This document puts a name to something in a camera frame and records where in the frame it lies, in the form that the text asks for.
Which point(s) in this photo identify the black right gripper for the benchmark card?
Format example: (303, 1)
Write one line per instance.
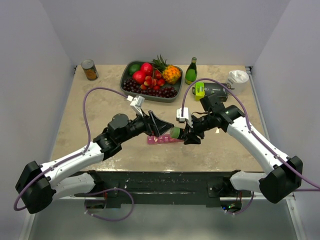
(192, 138)

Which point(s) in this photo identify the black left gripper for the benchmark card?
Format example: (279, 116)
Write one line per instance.
(159, 126)

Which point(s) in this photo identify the pink weekly pill organizer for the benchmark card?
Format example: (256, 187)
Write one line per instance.
(163, 139)

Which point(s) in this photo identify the green pill bottle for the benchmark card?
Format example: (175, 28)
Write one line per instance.
(177, 133)

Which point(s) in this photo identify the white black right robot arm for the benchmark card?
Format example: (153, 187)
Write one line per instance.
(281, 173)

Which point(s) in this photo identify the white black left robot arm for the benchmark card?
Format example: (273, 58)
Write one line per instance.
(36, 183)

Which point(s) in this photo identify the black green razor box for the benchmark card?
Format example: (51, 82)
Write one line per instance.
(202, 89)

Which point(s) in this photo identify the dark red grape bunch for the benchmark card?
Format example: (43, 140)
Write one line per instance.
(130, 85)

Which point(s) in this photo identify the red pomegranate lower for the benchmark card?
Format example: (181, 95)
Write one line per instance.
(139, 76)

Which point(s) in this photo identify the red pomegranate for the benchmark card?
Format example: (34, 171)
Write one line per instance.
(147, 69)
(139, 76)

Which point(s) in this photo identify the green glass bottle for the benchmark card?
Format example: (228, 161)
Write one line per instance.
(191, 72)

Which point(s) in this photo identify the red pomegranate upper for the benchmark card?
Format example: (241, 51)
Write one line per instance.
(147, 69)

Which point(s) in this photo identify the green lime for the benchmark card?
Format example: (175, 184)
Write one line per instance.
(133, 68)

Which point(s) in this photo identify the tin food can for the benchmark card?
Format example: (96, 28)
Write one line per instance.
(89, 69)

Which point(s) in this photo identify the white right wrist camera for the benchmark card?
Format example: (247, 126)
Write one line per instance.
(183, 115)

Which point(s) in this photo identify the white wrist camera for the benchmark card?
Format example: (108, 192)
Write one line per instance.
(183, 115)
(136, 104)

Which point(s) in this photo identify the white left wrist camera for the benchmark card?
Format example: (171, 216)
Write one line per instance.
(136, 104)

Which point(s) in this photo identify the black mounting base plate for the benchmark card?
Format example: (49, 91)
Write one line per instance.
(163, 188)

